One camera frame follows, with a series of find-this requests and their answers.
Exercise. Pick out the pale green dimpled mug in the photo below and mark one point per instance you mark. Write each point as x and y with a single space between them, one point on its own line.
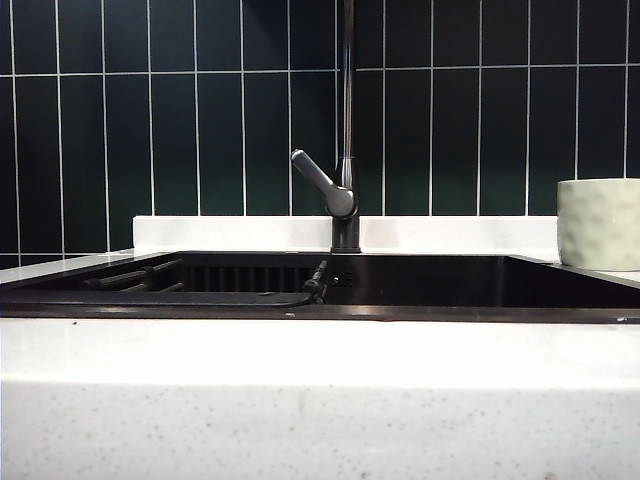
600 225

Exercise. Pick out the dark metal faucet spout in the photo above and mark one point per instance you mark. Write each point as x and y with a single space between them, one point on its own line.
346 235

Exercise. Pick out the black sink drain rack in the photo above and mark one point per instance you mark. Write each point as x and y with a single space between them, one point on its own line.
200 298

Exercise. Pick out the black kitchen sink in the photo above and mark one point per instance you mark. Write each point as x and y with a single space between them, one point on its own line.
450 285

